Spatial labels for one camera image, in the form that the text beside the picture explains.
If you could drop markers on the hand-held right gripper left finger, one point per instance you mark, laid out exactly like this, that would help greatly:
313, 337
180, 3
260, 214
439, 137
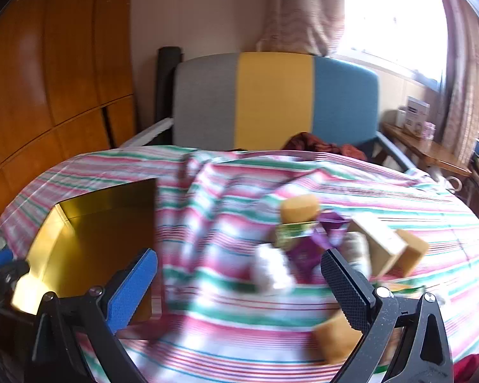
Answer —
131, 295

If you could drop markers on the grey yellow blue armchair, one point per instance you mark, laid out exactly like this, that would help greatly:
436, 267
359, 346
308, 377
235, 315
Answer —
275, 99

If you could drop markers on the brown cardboard box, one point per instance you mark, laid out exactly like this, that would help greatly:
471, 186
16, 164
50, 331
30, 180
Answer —
375, 243

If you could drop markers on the purple snack packet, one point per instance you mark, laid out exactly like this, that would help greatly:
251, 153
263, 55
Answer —
332, 221
303, 253

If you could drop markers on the wooden side table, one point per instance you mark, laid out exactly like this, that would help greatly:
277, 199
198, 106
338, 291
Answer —
435, 153

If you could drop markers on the long cake packet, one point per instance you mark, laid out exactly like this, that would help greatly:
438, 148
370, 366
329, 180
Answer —
335, 343

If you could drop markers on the wooden wardrobe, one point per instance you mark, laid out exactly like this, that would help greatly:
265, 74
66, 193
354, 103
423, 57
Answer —
44, 68

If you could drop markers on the pink patterned curtain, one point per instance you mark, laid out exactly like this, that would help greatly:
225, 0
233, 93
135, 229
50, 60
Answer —
299, 12

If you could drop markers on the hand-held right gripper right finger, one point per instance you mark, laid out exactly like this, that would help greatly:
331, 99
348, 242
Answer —
347, 291

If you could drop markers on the beige striped curtain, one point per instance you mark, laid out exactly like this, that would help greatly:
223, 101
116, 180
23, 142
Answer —
463, 87

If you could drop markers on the green snack packet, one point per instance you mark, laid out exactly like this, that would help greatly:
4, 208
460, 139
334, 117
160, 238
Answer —
291, 235

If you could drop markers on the black chair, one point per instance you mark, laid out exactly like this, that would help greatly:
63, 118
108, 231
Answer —
168, 79

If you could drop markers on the small pink box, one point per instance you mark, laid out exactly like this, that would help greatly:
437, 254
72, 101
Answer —
428, 131

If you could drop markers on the dark red garment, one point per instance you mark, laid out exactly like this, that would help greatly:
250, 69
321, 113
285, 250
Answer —
469, 367

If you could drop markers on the dark red cloth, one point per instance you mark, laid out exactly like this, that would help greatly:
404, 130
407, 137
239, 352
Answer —
307, 141

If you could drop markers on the white ball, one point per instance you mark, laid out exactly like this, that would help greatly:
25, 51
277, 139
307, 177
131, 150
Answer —
271, 271

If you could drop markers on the gold metal tin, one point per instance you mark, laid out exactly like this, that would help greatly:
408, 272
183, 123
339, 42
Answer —
88, 239

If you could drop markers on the white cardboard box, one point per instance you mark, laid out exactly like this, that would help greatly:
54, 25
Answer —
417, 113

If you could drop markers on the window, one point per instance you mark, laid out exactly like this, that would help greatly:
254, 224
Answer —
391, 16

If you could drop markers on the striped blanket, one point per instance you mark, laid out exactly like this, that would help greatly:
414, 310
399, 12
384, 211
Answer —
231, 319

